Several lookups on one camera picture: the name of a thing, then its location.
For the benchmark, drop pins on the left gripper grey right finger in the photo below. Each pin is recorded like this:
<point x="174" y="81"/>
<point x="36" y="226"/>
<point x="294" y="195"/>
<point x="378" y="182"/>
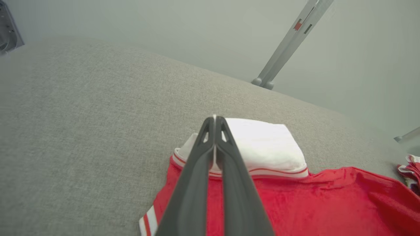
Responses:
<point x="242" y="203"/>

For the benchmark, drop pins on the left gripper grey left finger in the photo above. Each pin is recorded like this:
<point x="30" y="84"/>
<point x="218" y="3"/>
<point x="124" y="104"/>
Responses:
<point x="190" y="196"/>

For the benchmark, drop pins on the red and white jersey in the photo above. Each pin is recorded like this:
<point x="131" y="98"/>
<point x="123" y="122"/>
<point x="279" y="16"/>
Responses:
<point x="311" y="203"/>

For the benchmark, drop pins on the red shorts with white trim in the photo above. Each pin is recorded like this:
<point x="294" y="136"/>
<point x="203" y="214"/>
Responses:
<point x="411" y="170"/>

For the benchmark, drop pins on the grey metal frame post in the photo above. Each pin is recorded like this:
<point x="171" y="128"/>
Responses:
<point x="410" y="134"/>
<point x="288" y="42"/>

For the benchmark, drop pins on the grey metal bracket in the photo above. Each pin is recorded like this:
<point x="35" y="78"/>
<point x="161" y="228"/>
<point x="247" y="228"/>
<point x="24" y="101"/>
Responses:
<point x="10" y="32"/>

